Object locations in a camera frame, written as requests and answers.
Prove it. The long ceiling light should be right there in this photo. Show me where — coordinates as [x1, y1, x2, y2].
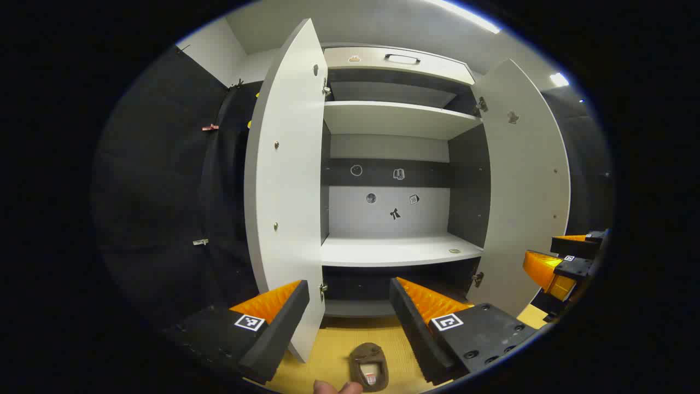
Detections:
[424, 0, 501, 34]

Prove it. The black backdrop cloth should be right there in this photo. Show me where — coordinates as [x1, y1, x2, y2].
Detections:
[93, 47, 613, 329]

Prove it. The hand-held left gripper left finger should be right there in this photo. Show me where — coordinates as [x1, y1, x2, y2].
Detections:
[164, 279, 311, 385]

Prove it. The white door with bar handle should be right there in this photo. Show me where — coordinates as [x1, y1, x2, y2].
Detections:
[243, 18, 329, 363]

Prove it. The brown fuzzy shoe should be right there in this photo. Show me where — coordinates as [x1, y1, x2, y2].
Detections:
[349, 343, 390, 392]

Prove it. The white shoe cabinet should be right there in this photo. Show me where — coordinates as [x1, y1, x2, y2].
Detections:
[320, 44, 490, 319]

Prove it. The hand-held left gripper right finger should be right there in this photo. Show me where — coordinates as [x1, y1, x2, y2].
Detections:
[389, 276, 539, 386]

